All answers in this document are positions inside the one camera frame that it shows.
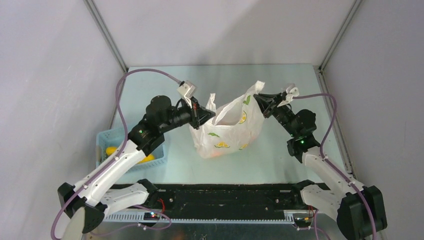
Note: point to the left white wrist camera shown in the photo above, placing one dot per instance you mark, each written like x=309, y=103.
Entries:
x=186, y=91

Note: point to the aluminium frame post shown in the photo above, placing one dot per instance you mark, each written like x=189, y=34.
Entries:
x=340, y=33
x=106, y=34

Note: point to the white plastic bag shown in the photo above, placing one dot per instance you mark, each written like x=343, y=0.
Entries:
x=235, y=125

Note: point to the left aluminium frame post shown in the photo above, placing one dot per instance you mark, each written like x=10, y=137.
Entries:
x=106, y=34

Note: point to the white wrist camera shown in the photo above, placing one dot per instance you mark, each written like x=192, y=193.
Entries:
x=186, y=91
x=289, y=93

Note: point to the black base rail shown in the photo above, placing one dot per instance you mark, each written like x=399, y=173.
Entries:
x=231, y=202

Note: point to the light blue plastic basket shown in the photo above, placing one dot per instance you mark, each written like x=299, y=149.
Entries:
x=114, y=137

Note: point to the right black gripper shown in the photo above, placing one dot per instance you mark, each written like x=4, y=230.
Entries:
x=269, y=102

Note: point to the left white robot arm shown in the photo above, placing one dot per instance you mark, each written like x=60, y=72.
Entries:
x=88, y=202

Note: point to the fake yellow mango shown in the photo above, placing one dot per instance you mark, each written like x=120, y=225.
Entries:
x=148, y=158

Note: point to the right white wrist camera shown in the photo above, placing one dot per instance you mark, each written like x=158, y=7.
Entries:
x=289, y=93

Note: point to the fake yellow lemon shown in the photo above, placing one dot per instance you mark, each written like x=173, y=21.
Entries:
x=111, y=151

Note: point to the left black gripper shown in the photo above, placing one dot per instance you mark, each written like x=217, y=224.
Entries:
x=199, y=114

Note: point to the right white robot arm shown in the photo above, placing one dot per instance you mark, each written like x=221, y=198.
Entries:
x=357, y=209

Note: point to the right aluminium frame post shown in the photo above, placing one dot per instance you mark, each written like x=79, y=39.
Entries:
x=340, y=33

